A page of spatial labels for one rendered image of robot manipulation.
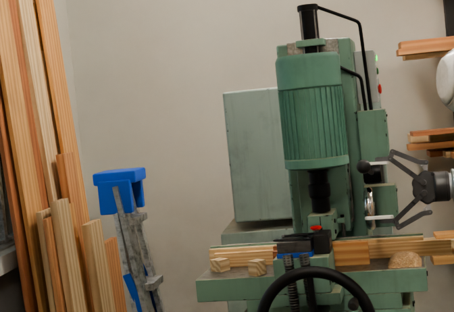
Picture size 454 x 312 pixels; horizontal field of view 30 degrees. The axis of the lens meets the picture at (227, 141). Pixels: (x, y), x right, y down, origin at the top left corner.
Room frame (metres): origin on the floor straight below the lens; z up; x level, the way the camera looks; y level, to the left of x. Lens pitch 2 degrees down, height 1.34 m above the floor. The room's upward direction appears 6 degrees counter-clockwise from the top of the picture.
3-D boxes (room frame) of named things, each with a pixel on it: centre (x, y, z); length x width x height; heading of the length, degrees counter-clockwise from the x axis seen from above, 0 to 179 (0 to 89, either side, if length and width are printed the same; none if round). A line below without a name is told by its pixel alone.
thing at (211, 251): (2.35, -0.21, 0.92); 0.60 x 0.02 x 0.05; 77
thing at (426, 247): (2.32, -0.25, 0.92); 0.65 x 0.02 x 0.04; 77
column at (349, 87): (2.61, -0.30, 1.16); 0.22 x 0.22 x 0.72; 77
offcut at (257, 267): (2.23, -0.05, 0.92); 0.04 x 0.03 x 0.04; 132
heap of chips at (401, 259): (2.19, -0.43, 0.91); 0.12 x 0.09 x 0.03; 167
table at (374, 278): (2.23, -0.18, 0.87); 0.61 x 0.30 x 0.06; 77
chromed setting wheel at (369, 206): (2.42, -0.39, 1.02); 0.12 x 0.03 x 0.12; 167
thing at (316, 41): (2.46, -0.27, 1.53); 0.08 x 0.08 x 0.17; 77
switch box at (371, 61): (2.61, -0.45, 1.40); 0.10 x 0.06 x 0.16; 167
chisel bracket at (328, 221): (2.34, -0.25, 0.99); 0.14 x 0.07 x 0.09; 167
